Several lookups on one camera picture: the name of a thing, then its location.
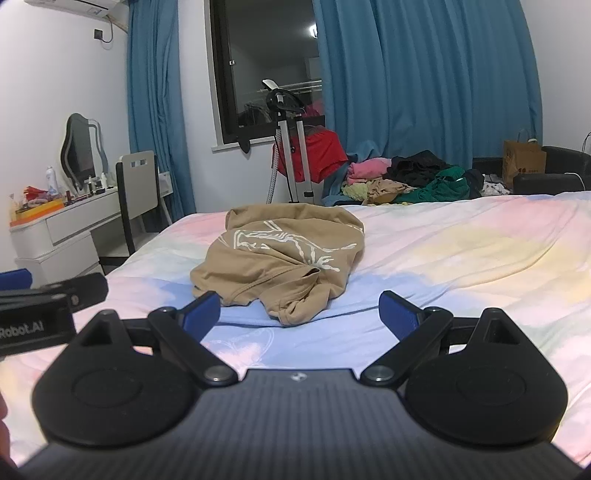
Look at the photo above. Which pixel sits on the green garment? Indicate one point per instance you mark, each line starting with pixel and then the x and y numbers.
pixel 438 189

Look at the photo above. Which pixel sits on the tan printed t-shirt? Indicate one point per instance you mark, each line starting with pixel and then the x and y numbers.
pixel 277 258

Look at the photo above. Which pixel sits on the black garment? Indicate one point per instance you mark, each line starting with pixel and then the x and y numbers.
pixel 415 168

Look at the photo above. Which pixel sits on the beige garment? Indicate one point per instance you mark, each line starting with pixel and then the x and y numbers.
pixel 388 189

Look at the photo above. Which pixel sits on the white air conditioner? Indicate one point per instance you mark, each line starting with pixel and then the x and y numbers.
pixel 83 7

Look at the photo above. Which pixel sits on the yellow-green garment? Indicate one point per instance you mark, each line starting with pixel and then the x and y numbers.
pixel 353 190

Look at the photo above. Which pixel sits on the white patterned cloth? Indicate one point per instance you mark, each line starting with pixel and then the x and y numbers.
pixel 496 187

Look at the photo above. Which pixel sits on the bed with pastel sheet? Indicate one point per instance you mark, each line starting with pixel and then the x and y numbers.
pixel 461 258

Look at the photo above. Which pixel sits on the wide blue curtain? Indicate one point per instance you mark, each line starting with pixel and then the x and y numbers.
pixel 415 69

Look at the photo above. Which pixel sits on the red garment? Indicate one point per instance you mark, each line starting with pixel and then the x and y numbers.
pixel 328 152

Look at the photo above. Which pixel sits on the white vanity desk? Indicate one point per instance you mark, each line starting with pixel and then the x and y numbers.
pixel 69 221

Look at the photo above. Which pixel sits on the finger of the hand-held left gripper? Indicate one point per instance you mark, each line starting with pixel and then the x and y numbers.
pixel 14 279
pixel 78 288

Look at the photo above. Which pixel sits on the pink garment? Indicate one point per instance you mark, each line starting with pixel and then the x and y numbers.
pixel 367 168

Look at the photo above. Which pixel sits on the white chair with black frame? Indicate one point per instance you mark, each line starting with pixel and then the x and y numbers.
pixel 138 184

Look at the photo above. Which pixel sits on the narrow blue curtain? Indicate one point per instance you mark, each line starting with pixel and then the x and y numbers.
pixel 157 115

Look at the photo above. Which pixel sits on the black wall socket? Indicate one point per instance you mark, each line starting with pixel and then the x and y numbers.
pixel 98 33

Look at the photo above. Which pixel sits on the white metal stand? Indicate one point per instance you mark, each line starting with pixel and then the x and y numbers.
pixel 295 152

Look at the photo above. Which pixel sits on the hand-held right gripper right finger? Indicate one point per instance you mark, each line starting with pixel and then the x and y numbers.
pixel 396 314

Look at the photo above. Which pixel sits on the dark window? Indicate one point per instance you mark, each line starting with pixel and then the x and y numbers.
pixel 258 60

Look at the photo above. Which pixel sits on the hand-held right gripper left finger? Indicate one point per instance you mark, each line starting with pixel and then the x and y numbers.
pixel 203 314

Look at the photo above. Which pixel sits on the black sofa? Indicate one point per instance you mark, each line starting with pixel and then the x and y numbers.
pixel 558 166

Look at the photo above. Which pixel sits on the wavy-framed vanity mirror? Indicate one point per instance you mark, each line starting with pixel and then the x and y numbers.
pixel 78 152

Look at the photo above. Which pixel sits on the white spray bottle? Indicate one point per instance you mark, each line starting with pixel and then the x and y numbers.
pixel 51 180

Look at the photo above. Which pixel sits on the teal garment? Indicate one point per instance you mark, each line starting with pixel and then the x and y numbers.
pixel 332 196

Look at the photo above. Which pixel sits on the orange box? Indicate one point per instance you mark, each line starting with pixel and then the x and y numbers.
pixel 37 213

